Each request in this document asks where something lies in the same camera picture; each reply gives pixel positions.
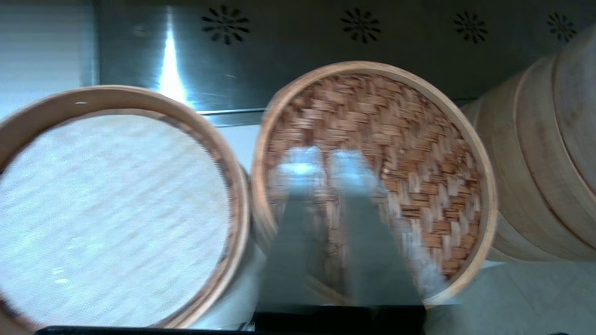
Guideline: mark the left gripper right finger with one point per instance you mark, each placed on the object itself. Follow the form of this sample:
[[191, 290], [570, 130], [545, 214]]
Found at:
[[372, 251]]

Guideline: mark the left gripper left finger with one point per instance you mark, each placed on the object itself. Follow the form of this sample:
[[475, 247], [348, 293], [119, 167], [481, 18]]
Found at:
[[298, 232]]

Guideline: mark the small woven bamboo lid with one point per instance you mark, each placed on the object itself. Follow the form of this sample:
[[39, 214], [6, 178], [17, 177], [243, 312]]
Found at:
[[409, 153]]

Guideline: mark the large bamboo steamer stack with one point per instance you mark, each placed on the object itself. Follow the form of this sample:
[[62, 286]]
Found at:
[[526, 186]]

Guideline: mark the small bamboo steamer basket stack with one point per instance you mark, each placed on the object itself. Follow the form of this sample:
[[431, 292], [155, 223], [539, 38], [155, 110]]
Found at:
[[46, 100]]

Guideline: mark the white round cloth liner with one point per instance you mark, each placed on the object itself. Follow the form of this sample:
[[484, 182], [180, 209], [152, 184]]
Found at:
[[111, 214]]

